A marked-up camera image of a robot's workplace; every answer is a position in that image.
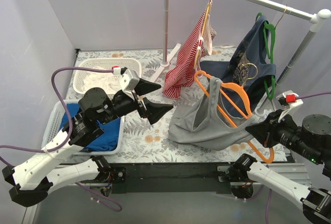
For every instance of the white garment in basket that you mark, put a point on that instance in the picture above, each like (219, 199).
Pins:
(107, 81)

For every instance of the yellow plastic hanger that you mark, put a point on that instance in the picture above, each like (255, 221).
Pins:
(206, 16)

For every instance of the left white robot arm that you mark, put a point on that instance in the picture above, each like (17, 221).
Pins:
(33, 180)

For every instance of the red white striped tank top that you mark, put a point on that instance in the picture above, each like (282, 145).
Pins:
(183, 73)

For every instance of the orange plastic hanger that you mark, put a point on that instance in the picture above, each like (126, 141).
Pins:
(239, 89)

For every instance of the navy blue printed tank top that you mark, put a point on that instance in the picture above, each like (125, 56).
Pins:
(250, 50)

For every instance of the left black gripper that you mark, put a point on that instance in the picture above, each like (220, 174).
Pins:
(141, 102)

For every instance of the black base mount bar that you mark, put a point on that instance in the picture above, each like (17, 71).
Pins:
(175, 177)

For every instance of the green plastic hanger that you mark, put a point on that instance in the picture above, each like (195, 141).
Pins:
(269, 35)

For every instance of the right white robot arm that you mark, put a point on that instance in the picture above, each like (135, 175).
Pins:
(314, 202)

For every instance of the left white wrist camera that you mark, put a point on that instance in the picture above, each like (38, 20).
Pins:
(128, 79)

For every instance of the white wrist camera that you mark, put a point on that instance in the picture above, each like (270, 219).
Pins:
(128, 79)
(290, 103)

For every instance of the blue garment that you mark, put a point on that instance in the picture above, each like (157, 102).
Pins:
(106, 142)

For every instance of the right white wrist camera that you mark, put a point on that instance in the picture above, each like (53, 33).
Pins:
(290, 103)

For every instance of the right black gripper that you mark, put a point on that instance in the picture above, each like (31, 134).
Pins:
(269, 136)

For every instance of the floral table cloth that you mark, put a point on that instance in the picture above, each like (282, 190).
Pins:
(143, 143)

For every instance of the white basket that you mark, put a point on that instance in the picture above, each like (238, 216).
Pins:
(54, 122)
(103, 64)

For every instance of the white basket at front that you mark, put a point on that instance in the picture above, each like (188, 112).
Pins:
(54, 122)

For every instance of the white basket at back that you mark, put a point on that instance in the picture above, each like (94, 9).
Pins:
(103, 64)

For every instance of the grey tank top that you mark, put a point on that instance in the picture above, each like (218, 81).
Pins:
(203, 125)

